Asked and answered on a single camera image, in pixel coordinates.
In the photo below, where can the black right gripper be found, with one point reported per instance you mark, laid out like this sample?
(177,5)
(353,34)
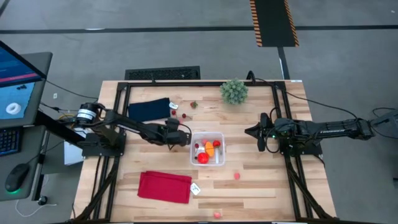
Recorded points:
(275,130)

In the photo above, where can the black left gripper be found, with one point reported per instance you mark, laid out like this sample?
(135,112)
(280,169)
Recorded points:
(177,138)

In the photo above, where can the red toy bell pepper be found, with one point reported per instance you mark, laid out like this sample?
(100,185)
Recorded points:
(203,158)

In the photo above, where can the orange toy fruit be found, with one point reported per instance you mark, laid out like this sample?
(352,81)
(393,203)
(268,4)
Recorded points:
(210,149)

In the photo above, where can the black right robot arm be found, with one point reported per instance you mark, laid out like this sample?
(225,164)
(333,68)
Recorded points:
(329,130)

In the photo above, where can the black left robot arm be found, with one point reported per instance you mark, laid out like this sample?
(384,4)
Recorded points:
(130,126)

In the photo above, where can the clear plastic tupperware container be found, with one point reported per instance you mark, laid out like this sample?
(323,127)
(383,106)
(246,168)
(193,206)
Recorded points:
(219,158)

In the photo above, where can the small white paper tag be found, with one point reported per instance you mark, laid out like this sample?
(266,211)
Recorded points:
(173,105)

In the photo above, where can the dark toy strawberry green leaves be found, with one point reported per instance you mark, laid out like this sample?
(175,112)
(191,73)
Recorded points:
(194,104)

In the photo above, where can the navy folded cloth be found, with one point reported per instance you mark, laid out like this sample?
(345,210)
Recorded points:
(149,109)

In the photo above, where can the green artificial plant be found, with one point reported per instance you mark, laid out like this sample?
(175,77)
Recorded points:
(234,91)

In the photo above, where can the red folded cloth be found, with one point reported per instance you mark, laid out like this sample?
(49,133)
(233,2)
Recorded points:
(164,186)

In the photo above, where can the white handwritten paper tag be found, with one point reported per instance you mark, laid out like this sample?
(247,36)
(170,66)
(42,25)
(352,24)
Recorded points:
(195,188)

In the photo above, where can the black floor grate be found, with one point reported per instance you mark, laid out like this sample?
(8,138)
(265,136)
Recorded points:
(161,73)

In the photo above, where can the black floor mat orange stripes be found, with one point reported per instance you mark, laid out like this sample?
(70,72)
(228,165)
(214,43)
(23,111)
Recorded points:
(273,21)

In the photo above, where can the grey equipment stand base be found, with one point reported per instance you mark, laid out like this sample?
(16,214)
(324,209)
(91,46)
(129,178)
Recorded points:
(390,119)

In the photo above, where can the grey side desk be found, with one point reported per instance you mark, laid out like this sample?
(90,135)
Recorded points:
(31,143)

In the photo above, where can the black computer mouse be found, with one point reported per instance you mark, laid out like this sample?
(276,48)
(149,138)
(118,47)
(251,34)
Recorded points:
(17,177)

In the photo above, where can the computer monitor blue screen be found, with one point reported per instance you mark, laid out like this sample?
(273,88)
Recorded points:
(15,93)

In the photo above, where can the black keyboard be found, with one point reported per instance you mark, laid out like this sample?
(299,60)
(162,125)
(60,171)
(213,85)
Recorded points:
(9,141)

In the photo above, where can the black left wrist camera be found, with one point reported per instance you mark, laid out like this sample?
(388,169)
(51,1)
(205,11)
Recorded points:
(173,123)

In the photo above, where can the black metal table frame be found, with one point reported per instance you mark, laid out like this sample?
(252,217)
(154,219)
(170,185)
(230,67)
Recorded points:
(199,84)

